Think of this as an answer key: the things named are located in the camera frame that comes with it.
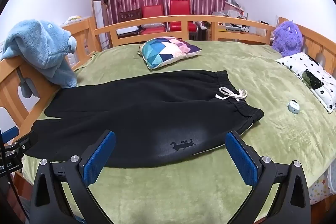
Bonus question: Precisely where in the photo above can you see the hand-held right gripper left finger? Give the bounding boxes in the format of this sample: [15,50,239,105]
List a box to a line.
[30,130,117,224]

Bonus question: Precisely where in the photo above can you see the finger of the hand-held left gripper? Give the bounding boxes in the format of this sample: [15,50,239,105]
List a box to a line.
[13,131,39,159]
[1,126,20,141]

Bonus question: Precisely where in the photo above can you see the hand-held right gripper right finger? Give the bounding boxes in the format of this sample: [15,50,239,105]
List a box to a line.
[225,130,311,224]

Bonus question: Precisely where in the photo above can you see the black pants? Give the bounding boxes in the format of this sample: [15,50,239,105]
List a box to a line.
[23,69,264,169]

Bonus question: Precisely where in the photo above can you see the green fleece blanket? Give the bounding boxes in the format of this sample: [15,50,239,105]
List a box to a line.
[21,39,336,224]

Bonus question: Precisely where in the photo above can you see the white earbud case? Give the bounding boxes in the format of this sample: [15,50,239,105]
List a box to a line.
[287,100,300,114]

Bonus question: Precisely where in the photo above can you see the star patterned bed sheet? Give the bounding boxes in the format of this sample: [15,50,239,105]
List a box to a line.
[309,174,332,205]

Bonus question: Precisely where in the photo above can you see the blue cloth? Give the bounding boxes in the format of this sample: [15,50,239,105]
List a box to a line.
[1,20,78,99]

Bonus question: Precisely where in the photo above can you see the white floral pillow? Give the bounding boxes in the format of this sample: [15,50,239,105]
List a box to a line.
[275,52,336,113]

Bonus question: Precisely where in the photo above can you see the geometric patterned pillow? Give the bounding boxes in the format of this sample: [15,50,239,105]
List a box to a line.
[138,36,202,70]

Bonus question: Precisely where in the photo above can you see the purple plush toy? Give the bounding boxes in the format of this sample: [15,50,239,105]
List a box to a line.
[271,20,305,57]

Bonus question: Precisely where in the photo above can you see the dark wooden chair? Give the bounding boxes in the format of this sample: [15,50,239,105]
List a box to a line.
[117,8,142,38]

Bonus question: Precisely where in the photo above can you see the cluttered desk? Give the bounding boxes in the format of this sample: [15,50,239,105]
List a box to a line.
[211,0,273,37]

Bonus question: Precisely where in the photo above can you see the wooden coat rack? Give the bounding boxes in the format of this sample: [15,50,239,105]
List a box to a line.
[91,0,109,51]

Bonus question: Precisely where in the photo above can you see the red chair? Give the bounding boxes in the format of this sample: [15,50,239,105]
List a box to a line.
[169,0,198,33]
[142,4,167,36]

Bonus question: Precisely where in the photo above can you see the wooden bed frame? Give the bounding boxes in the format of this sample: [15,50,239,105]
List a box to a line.
[0,14,336,188]

